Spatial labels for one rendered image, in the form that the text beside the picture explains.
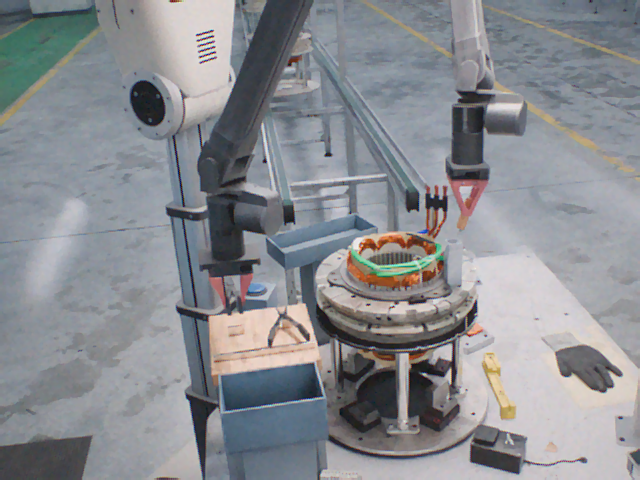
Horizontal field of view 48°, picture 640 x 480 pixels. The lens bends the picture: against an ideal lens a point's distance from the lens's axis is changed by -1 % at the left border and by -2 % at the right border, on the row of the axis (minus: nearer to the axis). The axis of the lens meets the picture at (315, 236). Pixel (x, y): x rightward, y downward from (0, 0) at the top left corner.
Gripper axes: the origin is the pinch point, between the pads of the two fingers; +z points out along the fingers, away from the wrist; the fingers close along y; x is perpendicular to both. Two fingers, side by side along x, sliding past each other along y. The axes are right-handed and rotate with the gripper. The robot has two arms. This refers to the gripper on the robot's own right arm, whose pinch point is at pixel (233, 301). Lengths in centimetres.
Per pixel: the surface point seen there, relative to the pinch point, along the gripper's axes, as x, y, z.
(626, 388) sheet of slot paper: 5, 83, 36
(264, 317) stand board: 9.0, 5.7, 9.0
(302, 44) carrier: 303, 58, 3
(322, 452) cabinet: -7.0, 13.4, 29.9
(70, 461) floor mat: 106, -63, 114
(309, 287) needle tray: 42, 19, 21
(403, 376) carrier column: 0.6, 30.9, 20.8
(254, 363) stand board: -5.9, 2.4, 9.4
